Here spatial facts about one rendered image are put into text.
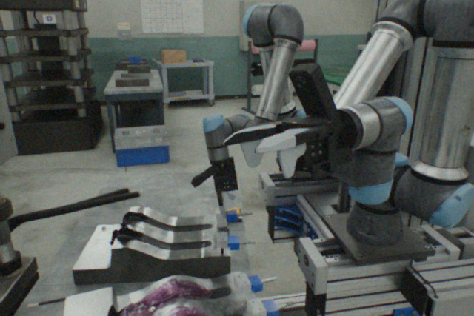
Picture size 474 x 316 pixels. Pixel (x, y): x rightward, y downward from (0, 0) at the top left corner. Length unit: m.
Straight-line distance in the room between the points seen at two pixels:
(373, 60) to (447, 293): 0.63
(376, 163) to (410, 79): 0.52
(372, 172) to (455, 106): 0.27
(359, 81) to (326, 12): 7.51
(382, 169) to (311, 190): 0.82
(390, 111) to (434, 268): 0.62
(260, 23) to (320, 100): 0.80
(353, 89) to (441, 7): 0.23
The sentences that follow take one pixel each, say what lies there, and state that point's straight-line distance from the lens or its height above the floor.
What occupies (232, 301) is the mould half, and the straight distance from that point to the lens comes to 1.11.
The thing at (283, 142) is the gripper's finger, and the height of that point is 1.46.
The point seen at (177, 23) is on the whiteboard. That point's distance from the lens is 7.41.
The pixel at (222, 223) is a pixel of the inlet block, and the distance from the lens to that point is 1.32.
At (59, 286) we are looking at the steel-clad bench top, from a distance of 1.37.
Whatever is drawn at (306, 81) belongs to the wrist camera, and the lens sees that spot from 0.53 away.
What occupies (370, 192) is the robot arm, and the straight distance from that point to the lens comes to 0.70.
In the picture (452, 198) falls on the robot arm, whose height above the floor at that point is 1.24.
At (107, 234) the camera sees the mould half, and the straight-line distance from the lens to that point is 1.45.
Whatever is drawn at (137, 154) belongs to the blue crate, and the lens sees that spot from 4.32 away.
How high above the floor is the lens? 1.61
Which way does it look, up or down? 19 degrees down
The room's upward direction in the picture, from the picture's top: straight up
